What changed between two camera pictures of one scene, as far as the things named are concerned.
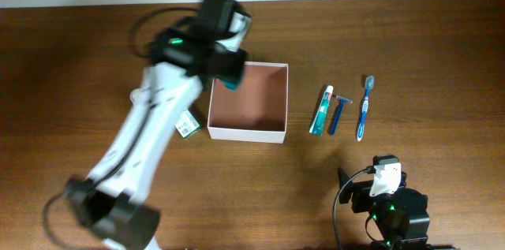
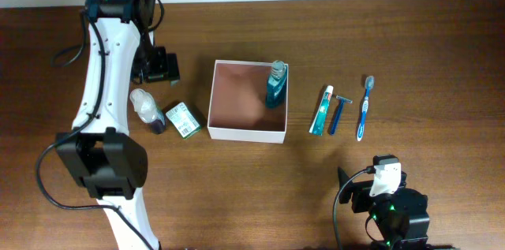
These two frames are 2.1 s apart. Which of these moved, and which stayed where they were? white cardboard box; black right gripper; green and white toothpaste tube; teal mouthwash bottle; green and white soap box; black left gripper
Moved: teal mouthwash bottle; black left gripper
Stayed: green and white toothpaste tube; green and white soap box; white cardboard box; black right gripper
